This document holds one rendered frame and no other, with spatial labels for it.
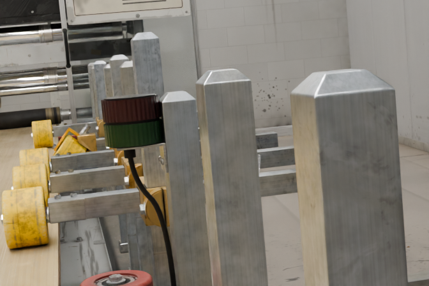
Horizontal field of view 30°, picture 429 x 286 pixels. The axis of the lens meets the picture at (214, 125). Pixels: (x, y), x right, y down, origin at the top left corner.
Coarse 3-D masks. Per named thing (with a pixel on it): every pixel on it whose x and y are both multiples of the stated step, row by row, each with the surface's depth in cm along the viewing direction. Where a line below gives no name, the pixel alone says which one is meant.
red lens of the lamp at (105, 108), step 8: (152, 96) 81; (104, 104) 81; (112, 104) 80; (120, 104) 79; (128, 104) 79; (136, 104) 79; (144, 104) 80; (152, 104) 80; (104, 112) 81; (112, 112) 80; (120, 112) 80; (128, 112) 79; (136, 112) 80; (144, 112) 80; (152, 112) 80; (160, 112) 82; (104, 120) 81; (112, 120) 80; (120, 120) 80; (128, 120) 80; (136, 120) 80
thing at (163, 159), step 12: (120, 96) 83; (132, 96) 81; (144, 96) 80; (144, 120) 80; (156, 120) 81; (156, 144) 81; (132, 156) 82; (132, 168) 83; (144, 192) 83; (156, 204) 83; (168, 240) 84; (168, 252) 84
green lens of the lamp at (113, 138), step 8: (160, 120) 82; (104, 128) 82; (112, 128) 80; (120, 128) 80; (128, 128) 80; (136, 128) 80; (144, 128) 80; (152, 128) 80; (160, 128) 82; (112, 136) 80; (120, 136) 80; (128, 136) 80; (136, 136) 80; (144, 136) 80; (152, 136) 80; (160, 136) 82; (112, 144) 80; (120, 144) 80; (128, 144) 80; (136, 144) 80; (144, 144) 80
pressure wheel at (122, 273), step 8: (112, 272) 91; (120, 272) 90; (128, 272) 90; (136, 272) 90; (144, 272) 89; (88, 280) 88; (96, 280) 88; (104, 280) 88; (112, 280) 87; (120, 280) 87; (128, 280) 88; (136, 280) 86; (144, 280) 86; (152, 280) 87
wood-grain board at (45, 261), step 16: (0, 144) 253; (16, 144) 249; (32, 144) 245; (0, 160) 211; (16, 160) 208; (0, 176) 181; (0, 192) 158; (0, 208) 141; (0, 224) 127; (48, 224) 123; (0, 240) 115; (0, 256) 106; (16, 256) 105; (32, 256) 104; (48, 256) 103; (0, 272) 98; (16, 272) 97; (32, 272) 96; (48, 272) 96
